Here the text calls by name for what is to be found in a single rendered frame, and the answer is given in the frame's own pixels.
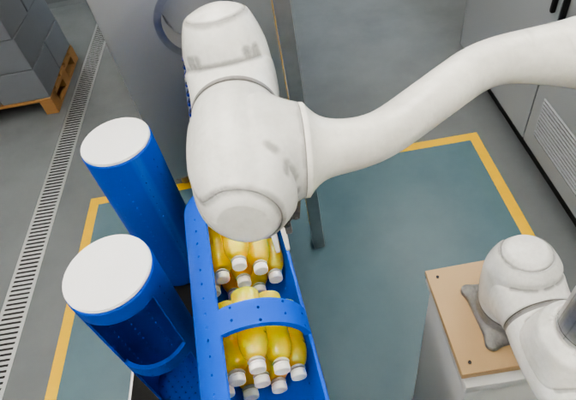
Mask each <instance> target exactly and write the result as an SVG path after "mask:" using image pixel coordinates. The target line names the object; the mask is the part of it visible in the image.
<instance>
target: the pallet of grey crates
mask: <svg viewBox="0 0 576 400"><path fill-rule="evenodd" d="M77 61H78V57H77V55H76V54H75V51H74V49H73V47H72V46H71V45H70V44H69V42H68V40H67V39H66V38H65V36H64V34H63V31H62V29H61V27H60V26H59V25H58V23H57V20H56V19H55V18H54V16H53V14H52V12H51V10H50V8H49V7H48V5H47V3H46V1H45V0H0V110H2V109H8V108H13V107H17V106H23V105H27V104H36V103H40V104H41V105H42V107H43V109H44V110H45V112H46V114H47V115H49V114H54V113H58V112H60V110H61V107H62V104H63V100H64V97H65V95H66V92H67V90H68V87H69V83H70V80H71V78H72V75H73V73H74V70H75V65H76V63H77Z"/></svg>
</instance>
